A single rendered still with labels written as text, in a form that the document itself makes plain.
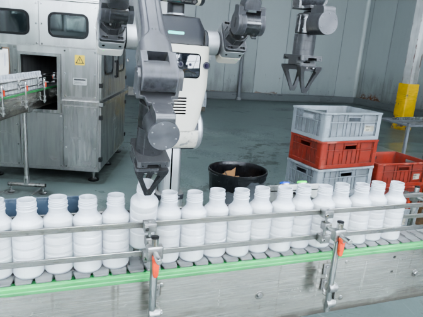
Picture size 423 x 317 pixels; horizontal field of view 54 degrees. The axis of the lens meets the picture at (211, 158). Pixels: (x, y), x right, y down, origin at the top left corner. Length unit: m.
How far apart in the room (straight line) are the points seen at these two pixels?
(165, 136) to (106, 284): 0.37
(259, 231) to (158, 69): 0.48
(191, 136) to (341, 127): 1.97
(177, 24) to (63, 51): 3.09
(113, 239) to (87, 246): 0.06
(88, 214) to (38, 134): 3.88
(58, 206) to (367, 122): 2.92
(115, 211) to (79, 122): 3.71
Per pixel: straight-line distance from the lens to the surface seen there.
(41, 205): 1.55
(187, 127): 1.51
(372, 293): 1.30
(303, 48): 1.16
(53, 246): 0.93
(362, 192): 1.17
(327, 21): 1.11
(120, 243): 0.93
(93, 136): 4.59
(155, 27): 0.82
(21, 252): 0.93
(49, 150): 4.76
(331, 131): 3.26
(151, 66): 0.76
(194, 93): 1.50
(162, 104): 0.74
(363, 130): 3.50
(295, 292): 1.14
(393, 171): 3.93
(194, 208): 0.94
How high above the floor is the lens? 1.48
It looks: 14 degrees down
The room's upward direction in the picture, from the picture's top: 4 degrees clockwise
